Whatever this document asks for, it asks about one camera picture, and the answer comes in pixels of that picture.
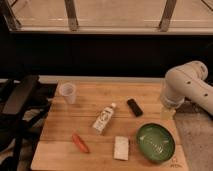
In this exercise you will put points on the translucent gripper tip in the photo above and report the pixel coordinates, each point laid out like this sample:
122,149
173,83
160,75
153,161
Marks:
167,113

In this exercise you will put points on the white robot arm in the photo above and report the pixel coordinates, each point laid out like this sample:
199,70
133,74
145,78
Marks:
187,81

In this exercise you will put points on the green bowl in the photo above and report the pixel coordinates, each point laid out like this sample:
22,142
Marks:
155,142

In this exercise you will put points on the black rectangular block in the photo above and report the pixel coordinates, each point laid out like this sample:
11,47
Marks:
134,107

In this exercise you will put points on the white sponge block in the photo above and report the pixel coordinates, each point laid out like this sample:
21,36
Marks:
121,148

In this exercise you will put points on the white plastic bottle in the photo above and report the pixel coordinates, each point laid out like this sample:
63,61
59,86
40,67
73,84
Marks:
103,118

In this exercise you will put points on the orange carrot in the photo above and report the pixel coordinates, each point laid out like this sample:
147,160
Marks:
80,143

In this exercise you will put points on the clear plastic cup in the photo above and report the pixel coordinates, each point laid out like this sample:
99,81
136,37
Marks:
68,92

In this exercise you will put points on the black chair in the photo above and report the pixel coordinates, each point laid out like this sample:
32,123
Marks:
22,104

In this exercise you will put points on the window frame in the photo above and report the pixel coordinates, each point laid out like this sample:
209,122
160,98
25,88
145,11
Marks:
143,17

